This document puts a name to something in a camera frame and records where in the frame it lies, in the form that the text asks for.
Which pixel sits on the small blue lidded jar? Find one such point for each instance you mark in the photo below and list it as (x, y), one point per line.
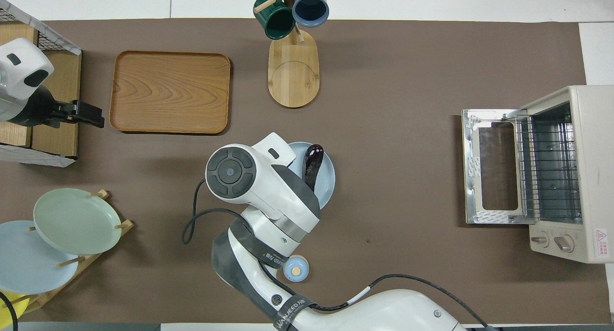
(297, 271)

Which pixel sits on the yellow plate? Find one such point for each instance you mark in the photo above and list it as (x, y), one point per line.
(10, 307)

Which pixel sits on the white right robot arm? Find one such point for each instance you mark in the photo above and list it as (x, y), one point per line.
(268, 192)

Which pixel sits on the blue mug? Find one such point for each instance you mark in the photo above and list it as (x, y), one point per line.
(311, 9)

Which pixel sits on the pale green plate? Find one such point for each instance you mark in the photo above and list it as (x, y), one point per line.
(76, 220)

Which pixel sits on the wooden mug tree stand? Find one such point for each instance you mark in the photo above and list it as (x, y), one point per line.
(293, 72)

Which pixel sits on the brown table mat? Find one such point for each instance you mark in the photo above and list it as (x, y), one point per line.
(383, 105)

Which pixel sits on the glass toaster oven door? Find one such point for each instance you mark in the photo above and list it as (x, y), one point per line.
(499, 168)

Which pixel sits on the dark green mug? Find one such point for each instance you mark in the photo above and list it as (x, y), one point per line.
(276, 19)

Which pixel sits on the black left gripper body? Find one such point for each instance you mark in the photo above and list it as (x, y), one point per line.
(43, 110)

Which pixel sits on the wooden serving tray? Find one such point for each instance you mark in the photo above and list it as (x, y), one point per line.
(170, 92)

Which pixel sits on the light blue racked plate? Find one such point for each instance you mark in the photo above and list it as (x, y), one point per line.
(29, 264)

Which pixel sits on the dark purple eggplant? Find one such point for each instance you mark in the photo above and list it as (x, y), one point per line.
(312, 165)

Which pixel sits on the light blue dinner plate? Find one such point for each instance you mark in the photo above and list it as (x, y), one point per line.
(327, 177)

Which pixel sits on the cream toaster oven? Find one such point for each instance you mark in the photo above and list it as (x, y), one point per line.
(595, 168)

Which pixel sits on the wooden plate rack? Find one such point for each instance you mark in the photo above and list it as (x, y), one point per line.
(91, 256)

